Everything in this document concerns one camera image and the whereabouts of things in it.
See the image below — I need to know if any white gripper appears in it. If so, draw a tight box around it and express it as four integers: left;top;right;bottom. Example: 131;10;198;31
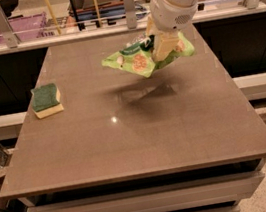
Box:
145;0;198;62

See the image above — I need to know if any green rice chip bag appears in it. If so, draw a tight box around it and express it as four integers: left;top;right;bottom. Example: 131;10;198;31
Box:
101;31;195;78

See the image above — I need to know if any green and yellow sponge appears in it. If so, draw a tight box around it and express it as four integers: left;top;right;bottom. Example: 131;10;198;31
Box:
31;83;63;119

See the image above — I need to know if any black pole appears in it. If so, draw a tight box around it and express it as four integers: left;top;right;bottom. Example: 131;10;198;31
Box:
69;0;85;32

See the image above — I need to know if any yellow pole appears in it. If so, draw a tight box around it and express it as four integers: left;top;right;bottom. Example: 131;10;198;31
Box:
44;0;61;35

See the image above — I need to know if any purple plastic crate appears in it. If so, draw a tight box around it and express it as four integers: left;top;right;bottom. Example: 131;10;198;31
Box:
8;12;47;42

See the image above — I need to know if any upper grey drawer front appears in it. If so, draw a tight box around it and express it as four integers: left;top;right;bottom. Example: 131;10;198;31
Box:
27;171;264;212

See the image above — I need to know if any centre metal rail post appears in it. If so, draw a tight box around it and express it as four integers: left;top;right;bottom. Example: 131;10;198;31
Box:
123;0;138;29

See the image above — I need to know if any metal rail post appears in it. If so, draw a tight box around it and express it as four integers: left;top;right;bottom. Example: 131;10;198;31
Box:
244;0;260;9
0;6;19;48
123;0;138;29

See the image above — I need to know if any right metal rail post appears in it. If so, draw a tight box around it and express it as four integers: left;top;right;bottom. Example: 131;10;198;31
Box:
244;0;260;9

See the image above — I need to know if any left metal rail post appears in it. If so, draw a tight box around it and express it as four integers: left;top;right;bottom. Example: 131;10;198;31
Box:
0;6;19;48

